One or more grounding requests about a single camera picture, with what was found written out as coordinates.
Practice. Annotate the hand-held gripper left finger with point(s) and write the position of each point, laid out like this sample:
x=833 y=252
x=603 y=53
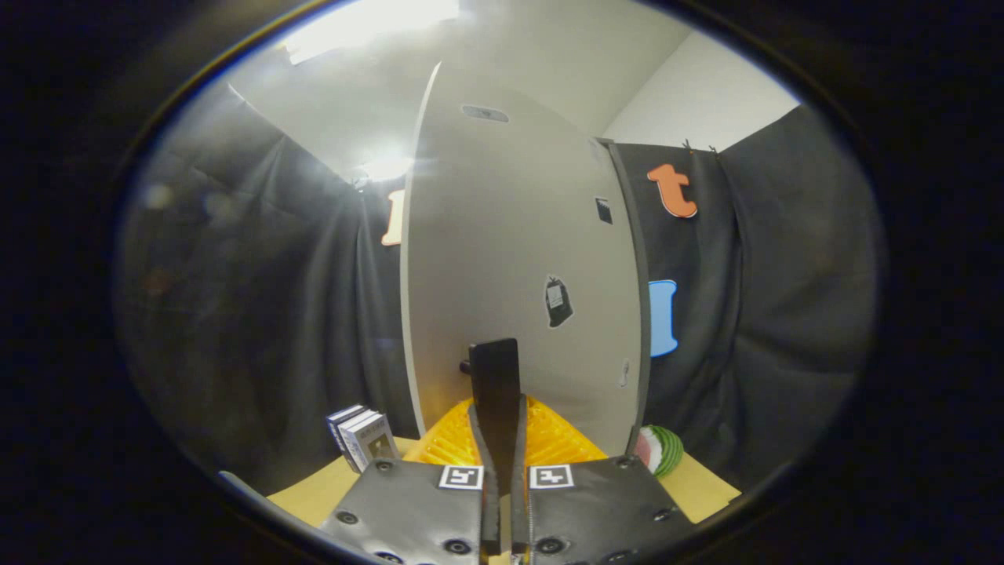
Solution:
x=486 y=471

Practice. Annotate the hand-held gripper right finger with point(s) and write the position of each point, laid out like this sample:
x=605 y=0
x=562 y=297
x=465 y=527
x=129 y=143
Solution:
x=519 y=486

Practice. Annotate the grey shoe cabinet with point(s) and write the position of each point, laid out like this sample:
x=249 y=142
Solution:
x=641 y=314

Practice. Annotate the white shoe cabinet door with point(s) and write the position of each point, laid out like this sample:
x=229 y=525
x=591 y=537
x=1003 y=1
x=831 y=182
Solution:
x=486 y=235

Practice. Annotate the grey portrait cover book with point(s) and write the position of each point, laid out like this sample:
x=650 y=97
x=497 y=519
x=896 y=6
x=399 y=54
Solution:
x=372 y=443

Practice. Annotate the watermelon slice toy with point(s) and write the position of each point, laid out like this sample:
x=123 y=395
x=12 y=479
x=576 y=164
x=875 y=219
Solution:
x=663 y=451

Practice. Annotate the blue spine book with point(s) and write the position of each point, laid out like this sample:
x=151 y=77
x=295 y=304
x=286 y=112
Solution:
x=339 y=420

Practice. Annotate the black backdrop cloth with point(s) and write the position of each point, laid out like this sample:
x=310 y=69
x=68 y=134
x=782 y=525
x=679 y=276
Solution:
x=259 y=314

